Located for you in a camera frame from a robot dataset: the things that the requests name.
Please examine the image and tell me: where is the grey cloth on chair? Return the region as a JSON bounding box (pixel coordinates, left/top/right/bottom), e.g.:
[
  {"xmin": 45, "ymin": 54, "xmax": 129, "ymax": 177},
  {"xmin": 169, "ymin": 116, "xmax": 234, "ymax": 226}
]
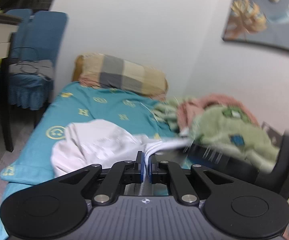
[{"xmin": 9, "ymin": 60, "xmax": 54, "ymax": 80}]

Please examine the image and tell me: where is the teal patterned bed sheet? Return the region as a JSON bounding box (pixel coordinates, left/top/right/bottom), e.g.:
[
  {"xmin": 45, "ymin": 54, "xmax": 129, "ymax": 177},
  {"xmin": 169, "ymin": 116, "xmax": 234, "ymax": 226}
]
[{"xmin": 0, "ymin": 82, "xmax": 179, "ymax": 239}]

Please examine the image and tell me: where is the green fleece blanket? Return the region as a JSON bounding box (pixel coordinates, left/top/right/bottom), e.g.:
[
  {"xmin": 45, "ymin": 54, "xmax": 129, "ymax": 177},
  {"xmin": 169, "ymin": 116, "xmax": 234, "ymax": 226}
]
[{"xmin": 153, "ymin": 94, "xmax": 289, "ymax": 204}]

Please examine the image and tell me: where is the white charging cable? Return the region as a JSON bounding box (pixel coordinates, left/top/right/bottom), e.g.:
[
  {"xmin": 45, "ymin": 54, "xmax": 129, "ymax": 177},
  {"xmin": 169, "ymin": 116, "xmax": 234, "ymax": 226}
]
[{"xmin": 139, "ymin": 97, "xmax": 180, "ymax": 123}]

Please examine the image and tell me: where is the white t-shirt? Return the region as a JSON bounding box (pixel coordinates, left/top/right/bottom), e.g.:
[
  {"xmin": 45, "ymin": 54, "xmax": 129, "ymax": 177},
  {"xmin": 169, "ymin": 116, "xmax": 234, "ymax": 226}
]
[{"xmin": 51, "ymin": 119, "xmax": 192, "ymax": 177}]

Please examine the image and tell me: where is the framed wall picture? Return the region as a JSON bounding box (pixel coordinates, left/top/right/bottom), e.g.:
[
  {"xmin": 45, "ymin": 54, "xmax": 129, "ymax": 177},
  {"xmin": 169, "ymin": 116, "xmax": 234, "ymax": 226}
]
[{"xmin": 223, "ymin": 0, "xmax": 289, "ymax": 51}]

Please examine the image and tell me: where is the pink fuzzy blanket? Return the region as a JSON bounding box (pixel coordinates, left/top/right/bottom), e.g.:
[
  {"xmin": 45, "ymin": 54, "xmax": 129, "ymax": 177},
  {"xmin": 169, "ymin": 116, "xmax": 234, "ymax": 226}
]
[{"xmin": 177, "ymin": 93, "xmax": 260, "ymax": 131}]

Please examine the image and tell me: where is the black cable on chair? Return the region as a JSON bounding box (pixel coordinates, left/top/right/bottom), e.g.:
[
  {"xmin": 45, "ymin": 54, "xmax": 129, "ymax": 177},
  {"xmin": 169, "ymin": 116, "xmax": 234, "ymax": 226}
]
[{"xmin": 9, "ymin": 45, "xmax": 53, "ymax": 81}]

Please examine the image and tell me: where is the checkered pillow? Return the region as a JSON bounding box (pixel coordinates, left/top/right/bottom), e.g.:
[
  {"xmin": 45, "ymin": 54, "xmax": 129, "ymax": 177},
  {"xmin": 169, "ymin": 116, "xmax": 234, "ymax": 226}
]
[{"xmin": 72, "ymin": 53, "xmax": 168, "ymax": 100}]

